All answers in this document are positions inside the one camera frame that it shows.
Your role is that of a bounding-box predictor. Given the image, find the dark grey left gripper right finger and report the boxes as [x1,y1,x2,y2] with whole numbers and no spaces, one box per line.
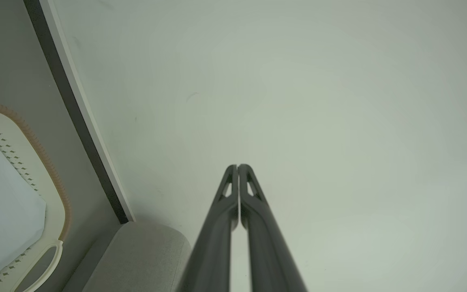
[238,164,308,292]

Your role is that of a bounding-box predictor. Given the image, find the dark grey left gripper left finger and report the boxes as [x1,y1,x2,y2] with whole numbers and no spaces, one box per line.
[178,164,239,292]

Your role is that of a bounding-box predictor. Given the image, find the cream perforated laundry basket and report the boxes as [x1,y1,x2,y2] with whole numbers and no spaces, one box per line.
[0,101,72,292]

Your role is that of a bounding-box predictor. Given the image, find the light grey fabric sofa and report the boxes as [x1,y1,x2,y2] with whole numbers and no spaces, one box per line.
[62,221,193,292]

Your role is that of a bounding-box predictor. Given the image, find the white and grey baseboard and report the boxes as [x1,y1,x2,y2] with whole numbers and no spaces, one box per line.
[23,0,136,225]

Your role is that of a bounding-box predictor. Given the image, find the white garment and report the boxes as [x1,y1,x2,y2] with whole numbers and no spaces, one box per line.
[0,124,47,289]

